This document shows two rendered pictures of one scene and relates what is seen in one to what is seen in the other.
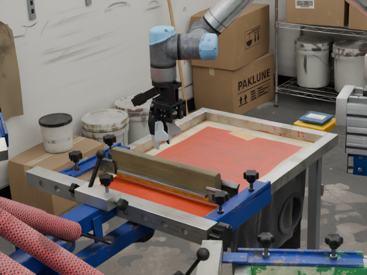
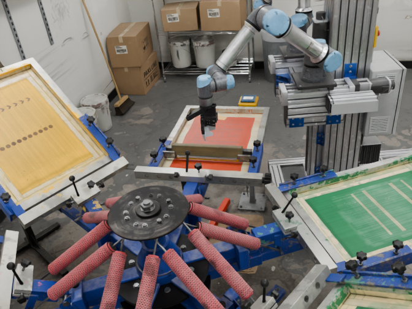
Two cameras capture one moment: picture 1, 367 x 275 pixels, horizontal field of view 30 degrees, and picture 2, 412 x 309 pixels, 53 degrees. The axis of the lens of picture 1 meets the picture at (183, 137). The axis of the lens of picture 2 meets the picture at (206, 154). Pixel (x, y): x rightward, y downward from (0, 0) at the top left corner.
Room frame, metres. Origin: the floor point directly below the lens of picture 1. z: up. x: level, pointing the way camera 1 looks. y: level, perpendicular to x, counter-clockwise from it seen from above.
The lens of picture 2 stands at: (0.08, 0.80, 2.29)
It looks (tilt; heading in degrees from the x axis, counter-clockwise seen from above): 33 degrees down; 339
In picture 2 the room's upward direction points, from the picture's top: 6 degrees counter-clockwise
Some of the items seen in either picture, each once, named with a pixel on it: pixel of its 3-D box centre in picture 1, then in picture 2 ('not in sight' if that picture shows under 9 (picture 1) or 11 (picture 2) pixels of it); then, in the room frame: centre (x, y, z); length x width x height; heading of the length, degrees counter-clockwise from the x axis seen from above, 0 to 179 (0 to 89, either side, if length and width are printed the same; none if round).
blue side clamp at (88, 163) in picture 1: (95, 168); (160, 157); (2.07, 0.30, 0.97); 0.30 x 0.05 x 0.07; 142
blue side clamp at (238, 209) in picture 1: (236, 209); (255, 162); (1.73, -0.14, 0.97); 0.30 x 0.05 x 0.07; 142
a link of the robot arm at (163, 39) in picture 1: (163, 46); (205, 86); (1.90, 0.04, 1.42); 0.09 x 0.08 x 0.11; 83
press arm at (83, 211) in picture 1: (85, 218); (191, 189); (1.65, 0.28, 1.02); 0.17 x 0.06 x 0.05; 142
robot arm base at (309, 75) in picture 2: not in sight; (313, 70); (1.95, -0.68, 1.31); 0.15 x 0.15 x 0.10
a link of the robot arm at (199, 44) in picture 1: (198, 45); (222, 81); (1.91, -0.06, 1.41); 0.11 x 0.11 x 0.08; 83
